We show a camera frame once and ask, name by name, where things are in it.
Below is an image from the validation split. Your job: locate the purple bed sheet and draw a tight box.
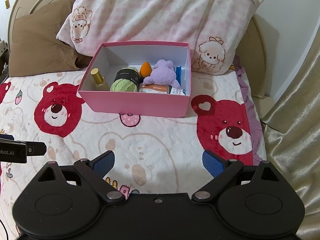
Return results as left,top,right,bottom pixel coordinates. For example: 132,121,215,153
234,55,267,166

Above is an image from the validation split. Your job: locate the purple plush toy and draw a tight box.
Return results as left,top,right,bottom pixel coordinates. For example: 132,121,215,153
143,59,181,89

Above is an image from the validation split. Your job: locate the foundation bottle with gold cap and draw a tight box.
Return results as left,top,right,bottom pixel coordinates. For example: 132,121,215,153
90,68,110,92

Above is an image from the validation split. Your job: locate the orange makeup sponge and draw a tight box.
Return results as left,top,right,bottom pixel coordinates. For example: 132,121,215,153
139,61,153,78

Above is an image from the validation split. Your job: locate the clear box with orange label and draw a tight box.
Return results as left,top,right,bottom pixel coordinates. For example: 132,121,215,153
139,84,170,95

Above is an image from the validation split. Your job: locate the brown pillow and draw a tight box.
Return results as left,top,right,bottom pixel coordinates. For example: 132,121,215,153
9,0,93,78

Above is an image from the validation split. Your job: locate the gold curtain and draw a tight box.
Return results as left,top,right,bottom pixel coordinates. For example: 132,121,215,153
261,22,320,232

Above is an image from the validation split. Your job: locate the bear printed blanket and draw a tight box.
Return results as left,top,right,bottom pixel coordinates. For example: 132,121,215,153
0,69,267,230

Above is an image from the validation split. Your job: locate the pink puppy print pillow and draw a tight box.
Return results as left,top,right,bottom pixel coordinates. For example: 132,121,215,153
56,0,266,77

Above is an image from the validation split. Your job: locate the blue wet wipes packet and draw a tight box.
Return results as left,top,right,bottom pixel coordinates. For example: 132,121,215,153
175,66,186,82

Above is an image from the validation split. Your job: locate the small white tissue packet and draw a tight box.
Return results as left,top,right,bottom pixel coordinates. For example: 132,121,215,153
168,86,188,96

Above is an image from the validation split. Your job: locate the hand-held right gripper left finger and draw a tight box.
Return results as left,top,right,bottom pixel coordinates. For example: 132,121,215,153
37,151,125,204

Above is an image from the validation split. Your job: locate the green yarn ball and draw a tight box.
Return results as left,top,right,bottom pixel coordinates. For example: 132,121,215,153
110,66,140,93

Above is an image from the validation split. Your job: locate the pink cardboard box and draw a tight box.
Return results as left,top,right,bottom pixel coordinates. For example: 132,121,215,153
77,42,192,118

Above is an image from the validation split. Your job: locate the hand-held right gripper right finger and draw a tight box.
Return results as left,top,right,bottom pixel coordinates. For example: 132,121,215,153
192,150,280,202

